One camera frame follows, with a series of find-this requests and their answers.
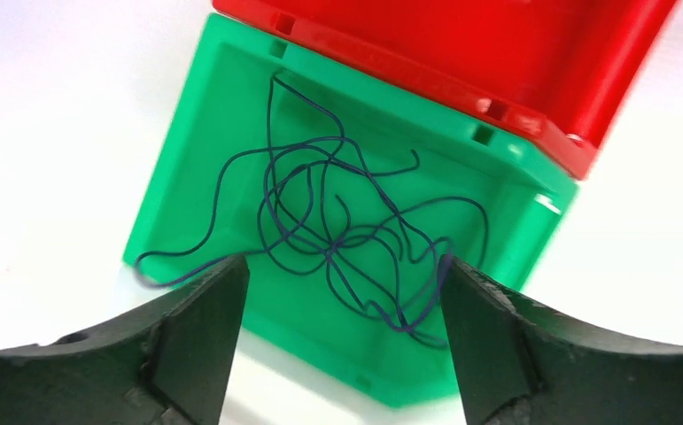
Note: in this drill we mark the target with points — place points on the green plastic bin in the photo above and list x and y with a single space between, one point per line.
342 191

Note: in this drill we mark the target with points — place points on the red plastic bin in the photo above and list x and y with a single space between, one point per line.
552 72

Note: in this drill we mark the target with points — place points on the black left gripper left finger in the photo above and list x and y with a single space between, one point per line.
165 362

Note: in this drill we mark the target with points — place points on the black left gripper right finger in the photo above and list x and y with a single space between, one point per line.
518 361

